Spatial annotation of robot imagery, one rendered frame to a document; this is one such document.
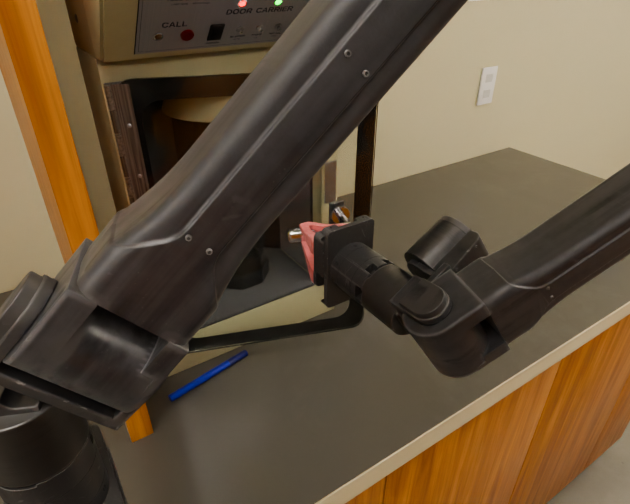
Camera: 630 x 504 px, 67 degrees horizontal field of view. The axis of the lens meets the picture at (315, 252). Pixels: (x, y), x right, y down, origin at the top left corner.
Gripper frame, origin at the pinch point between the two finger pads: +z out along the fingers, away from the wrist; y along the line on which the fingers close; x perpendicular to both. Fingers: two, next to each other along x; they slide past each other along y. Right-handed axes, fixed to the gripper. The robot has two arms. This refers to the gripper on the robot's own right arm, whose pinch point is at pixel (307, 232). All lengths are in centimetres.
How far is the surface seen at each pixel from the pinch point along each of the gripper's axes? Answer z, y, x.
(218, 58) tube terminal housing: 11.9, 19.9, 4.8
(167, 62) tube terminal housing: 11.9, 20.1, 11.0
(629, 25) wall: 54, 10, -181
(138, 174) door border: 10.4, 8.3, 17.0
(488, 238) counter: 13, -26, -59
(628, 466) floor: -20, -120, -118
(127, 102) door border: 10.2, 16.7, 16.7
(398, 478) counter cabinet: -14.7, -39.5, -7.1
